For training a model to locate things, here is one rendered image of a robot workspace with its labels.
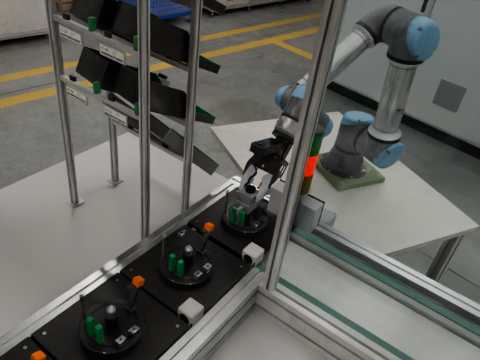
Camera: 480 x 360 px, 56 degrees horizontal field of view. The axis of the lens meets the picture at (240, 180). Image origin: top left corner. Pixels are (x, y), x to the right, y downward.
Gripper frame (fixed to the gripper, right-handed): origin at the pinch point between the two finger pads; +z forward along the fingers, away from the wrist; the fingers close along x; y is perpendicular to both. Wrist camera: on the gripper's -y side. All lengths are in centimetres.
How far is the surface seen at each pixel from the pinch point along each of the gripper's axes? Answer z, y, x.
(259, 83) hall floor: -108, 282, 167
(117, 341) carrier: 40, -34, -4
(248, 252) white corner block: 13.7, -2.9, -9.3
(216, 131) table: -18, 52, 50
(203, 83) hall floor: -77, 247, 203
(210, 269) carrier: 21.4, -12.1, -5.8
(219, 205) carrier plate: 7.1, 7.6, 10.0
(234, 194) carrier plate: 2.0, 13.2, 9.9
